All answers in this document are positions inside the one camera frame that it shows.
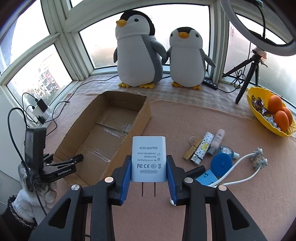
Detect white AC/DC power adapter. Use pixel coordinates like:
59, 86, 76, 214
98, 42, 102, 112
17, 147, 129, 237
131, 136, 167, 188

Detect blue round tape measure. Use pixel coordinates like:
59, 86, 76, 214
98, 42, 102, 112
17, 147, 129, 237
210, 153, 233, 177

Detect blue black phone stand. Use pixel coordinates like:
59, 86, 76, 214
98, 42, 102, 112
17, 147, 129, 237
186, 165, 218, 186

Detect white gloved left hand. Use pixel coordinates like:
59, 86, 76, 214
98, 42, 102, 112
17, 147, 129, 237
12, 164, 57, 225

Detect open cardboard box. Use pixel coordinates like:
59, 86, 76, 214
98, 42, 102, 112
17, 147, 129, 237
54, 91, 152, 187

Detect patterned white lighter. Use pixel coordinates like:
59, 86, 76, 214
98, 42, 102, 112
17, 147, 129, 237
190, 132, 214, 165

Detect white power strip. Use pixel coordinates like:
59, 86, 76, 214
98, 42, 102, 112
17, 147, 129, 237
32, 106, 52, 121

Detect black power bank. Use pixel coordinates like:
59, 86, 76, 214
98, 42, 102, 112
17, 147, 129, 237
37, 99, 48, 113

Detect blue correction tape dispenser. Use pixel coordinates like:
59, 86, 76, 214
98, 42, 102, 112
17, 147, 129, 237
218, 145, 240, 159

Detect pink bottle grey cap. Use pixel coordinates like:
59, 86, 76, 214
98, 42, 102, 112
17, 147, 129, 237
207, 129, 225, 156

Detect wrapped candies in bowl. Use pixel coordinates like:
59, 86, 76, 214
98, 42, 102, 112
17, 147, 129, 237
251, 96, 277, 128

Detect large plush penguin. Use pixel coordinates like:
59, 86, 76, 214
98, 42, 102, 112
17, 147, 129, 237
113, 9, 167, 89

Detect yellow fruit bowl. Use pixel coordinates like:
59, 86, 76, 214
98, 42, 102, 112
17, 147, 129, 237
246, 87, 295, 137

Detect orange fruit upper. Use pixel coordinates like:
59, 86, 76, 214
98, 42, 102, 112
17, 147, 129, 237
267, 95, 283, 114

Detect small plush penguin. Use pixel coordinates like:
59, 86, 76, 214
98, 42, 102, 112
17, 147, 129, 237
162, 27, 216, 90

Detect orange fruit right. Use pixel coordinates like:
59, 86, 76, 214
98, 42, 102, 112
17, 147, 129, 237
282, 106, 293, 125

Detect black tripod stand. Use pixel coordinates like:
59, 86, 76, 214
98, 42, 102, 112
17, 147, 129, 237
222, 47, 267, 104

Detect black camera box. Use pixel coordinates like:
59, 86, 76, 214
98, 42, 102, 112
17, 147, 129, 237
25, 128, 47, 173

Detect wooden clip with ring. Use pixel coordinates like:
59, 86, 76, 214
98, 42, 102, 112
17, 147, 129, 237
183, 137, 202, 161

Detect black cable on mat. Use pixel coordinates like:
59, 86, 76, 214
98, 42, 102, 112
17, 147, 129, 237
45, 73, 119, 137

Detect black inline cable controller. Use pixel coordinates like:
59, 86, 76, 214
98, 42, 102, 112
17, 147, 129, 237
202, 79, 218, 90

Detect white ring light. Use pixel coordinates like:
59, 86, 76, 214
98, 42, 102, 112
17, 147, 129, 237
220, 1, 295, 56

